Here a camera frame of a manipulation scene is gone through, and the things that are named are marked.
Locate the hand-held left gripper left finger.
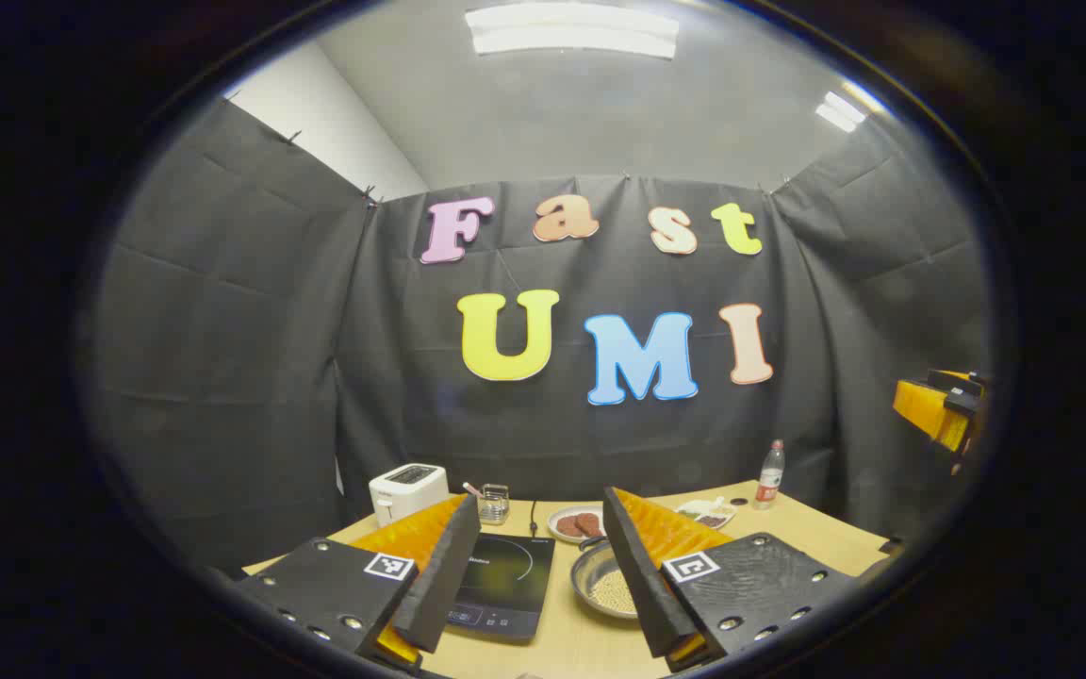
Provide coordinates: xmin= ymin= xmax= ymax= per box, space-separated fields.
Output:
xmin=234 ymin=492 xmax=483 ymax=672

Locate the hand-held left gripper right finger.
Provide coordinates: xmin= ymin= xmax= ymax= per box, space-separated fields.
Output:
xmin=602 ymin=487 xmax=860 ymax=672

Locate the stainless steel pot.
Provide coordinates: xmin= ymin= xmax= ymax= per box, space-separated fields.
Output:
xmin=569 ymin=536 xmax=643 ymax=621

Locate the black induction cooktop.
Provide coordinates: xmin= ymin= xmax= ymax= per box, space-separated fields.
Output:
xmin=444 ymin=533 xmax=556 ymax=644

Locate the pile of soybeans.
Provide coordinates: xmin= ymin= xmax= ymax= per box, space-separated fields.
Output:
xmin=593 ymin=569 xmax=640 ymax=614

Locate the white toaster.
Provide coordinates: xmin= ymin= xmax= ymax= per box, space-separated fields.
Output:
xmin=369 ymin=464 xmax=450 ymax=527

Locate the white round plate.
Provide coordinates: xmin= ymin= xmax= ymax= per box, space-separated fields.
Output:
xmin=547 ymin=505 xmax=606 ymax=545

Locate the white divided bean dish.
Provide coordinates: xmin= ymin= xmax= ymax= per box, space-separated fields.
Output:
xmin=675 ymin=497 xmax=737 ymax=530

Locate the plastic water bottle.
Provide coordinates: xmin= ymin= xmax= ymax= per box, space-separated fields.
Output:
xmin=754 ymin=439 xmax=786 ymax=511

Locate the black backdrop cloth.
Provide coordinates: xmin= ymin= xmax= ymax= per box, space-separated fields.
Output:
xmin=90 ymin=99 xmax=992 ymax=576

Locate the small ceiling light panel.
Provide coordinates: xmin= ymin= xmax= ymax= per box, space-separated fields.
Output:
xmin=814 ymin=83 xmax=888 ymax=133

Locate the large ceiling light panel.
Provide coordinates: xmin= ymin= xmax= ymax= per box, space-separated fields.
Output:
xmin=465 ymin=2 xmax=681 ymax=60

